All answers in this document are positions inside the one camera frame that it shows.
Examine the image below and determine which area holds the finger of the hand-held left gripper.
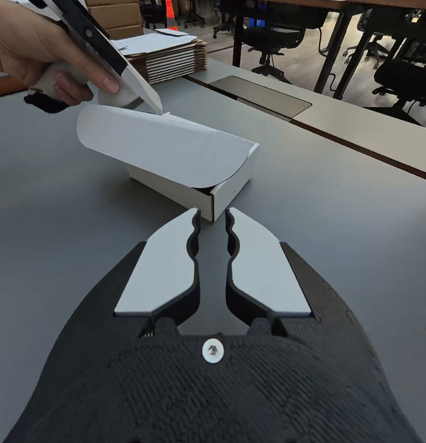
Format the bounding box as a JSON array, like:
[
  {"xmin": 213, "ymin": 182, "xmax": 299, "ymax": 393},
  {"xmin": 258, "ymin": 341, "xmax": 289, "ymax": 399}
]
[{"xmin": 48, "ymin": 0, "xmax": 164, "ymax": 116}]

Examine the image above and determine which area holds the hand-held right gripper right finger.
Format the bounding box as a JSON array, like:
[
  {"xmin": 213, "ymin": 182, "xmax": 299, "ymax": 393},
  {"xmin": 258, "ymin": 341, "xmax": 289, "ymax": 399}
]
[{"xmin": 225, "ymin": 207, "xmax": 312, "ymax": 326}]

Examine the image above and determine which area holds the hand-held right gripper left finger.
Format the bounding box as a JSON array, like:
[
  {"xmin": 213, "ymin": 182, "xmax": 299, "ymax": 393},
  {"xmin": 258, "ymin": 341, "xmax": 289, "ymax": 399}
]
[{"xmin": 114, "ymin": 208, "xmax": 202, "ymax": 326}]

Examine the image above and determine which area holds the white cardboard box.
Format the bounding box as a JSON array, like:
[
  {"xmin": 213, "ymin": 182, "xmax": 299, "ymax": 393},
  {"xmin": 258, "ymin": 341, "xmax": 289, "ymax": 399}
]
[{"xmin": 76, "ymin": 104, "xmax": 260, "ymax": 223}]

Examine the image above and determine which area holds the person's left hand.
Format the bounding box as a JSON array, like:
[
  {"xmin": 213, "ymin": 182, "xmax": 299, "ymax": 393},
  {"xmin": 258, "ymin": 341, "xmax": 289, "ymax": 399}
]
[{"xmin": 0, "ymin": 3, "xmax": 120, "ymax": 106}]

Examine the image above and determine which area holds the brown cardboard carton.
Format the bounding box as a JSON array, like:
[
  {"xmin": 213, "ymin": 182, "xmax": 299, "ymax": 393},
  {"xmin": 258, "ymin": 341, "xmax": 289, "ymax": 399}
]
[{"xmin": 85, "ymin": 0, "xmax": 144, "ymax": 41}]

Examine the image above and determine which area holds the stack of flat cardboard sheets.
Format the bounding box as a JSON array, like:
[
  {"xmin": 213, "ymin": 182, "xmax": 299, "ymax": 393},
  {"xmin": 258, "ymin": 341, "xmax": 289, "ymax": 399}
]
[{"xmin": 111, "ymin": 28, "xmax": 209, "ymax": 86}]

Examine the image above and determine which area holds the orange traffic cone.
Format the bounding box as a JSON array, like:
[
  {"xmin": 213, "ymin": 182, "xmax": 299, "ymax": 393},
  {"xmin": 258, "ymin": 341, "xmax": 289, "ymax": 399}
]
[{"xmin": 164, "ymin": 0, "xmax": 179, "ymax": 32}]

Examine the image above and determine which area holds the black office chair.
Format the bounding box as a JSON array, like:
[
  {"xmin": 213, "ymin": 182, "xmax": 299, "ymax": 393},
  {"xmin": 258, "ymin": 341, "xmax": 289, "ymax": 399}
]
[
  {"xmin": 342, "ymin": 8, "xmax": 391, "ymax": 70},
  {"xmin": 365, "ymin": 36, "xmax": 426, "ymax": 126},
  {"xmin": 241, "ymin": 9, "xmax": 308, "ymax": 86}
]

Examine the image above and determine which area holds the wooden-edged office desk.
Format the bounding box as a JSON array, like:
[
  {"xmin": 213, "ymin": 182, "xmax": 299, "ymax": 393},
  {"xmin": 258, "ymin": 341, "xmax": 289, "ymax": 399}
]
[{"xmin": 230, "ymin": 0, "xmax": 426, "ymax": 102}]

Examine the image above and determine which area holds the grey cable tray lid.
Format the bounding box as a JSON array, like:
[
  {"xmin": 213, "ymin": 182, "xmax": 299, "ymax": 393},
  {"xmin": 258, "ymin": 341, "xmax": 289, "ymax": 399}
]
[{"xmin": 210, "ymin": 75, "xmax": 312, "ymax": 120}]

